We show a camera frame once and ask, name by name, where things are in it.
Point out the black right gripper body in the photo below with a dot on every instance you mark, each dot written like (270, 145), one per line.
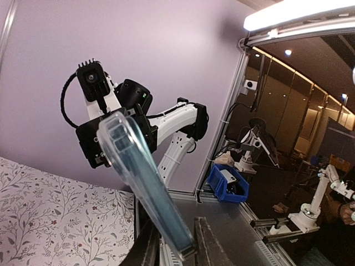
(129, 122)

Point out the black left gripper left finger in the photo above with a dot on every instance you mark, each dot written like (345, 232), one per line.
(146, 249)

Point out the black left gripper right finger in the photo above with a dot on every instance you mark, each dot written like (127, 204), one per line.
(209, 250)

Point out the blue phone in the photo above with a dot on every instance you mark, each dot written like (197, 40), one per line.
(138, 170)

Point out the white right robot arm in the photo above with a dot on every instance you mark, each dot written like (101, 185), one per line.
(185, 123)

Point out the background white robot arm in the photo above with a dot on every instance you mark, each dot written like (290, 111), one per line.
(306, 218)

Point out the blue storage bin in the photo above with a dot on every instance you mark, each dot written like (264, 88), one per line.
(227, 184)

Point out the floral patterned table mat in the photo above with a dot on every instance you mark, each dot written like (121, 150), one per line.
(51, 220)

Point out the ceiling light bar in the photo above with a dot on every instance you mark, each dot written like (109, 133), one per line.
(287, 11)

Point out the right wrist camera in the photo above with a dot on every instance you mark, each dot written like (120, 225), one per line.
(98, 89)

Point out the aluminium frame post back left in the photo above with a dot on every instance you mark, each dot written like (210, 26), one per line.
(8, 13)

